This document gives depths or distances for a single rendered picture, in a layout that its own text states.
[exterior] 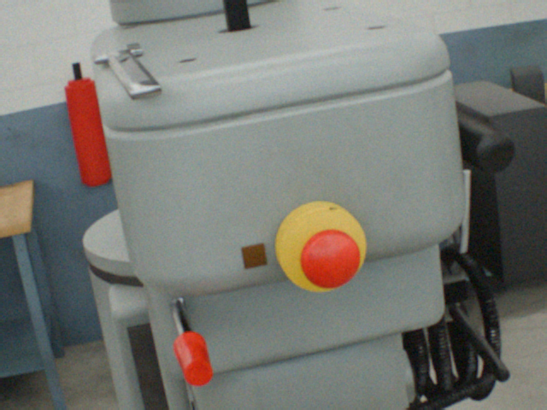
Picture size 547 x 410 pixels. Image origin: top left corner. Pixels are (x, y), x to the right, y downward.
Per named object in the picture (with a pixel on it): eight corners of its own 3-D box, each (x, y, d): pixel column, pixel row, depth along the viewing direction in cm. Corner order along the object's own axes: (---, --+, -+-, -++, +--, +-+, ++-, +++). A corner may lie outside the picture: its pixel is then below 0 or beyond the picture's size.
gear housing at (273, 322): (454, 325, 91) (443, 213, 89) (167, 389, 88) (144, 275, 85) (355, 221, 123) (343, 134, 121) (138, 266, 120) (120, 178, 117)
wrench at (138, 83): (178, 91, 68) (176, 79, 68) (115, 104, 67) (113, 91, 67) (138, 50, 91) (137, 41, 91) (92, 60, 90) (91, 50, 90)
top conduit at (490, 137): (518, 171, 82) (514, 126, 81) (468, 181, 81) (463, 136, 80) (364, 83, 125) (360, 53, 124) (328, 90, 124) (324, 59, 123)
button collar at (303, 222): (371, 282, 77) (361, 200, 75) (287, 301, 76) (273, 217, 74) (364, 273, 78) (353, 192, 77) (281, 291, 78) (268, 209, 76)
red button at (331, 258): (367, 285, 73) (360, 229, 72) (308, 298, 73) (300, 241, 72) (355, 271, 76) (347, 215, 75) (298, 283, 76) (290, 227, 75)
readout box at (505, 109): (570, 271, 129) (556, 102, 123) (503, 287, 128) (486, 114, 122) (509, 227, 148) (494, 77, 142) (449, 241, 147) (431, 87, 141)
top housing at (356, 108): (494, 244, 80) (470, 29, 75) (140, 319, 76) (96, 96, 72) (340, 126, 125) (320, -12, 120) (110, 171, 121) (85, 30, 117)
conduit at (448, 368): (509, 421, 130) (499, 265, 124) (385, 454, 128) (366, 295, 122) (461, 366, 147) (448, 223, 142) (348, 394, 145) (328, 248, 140)
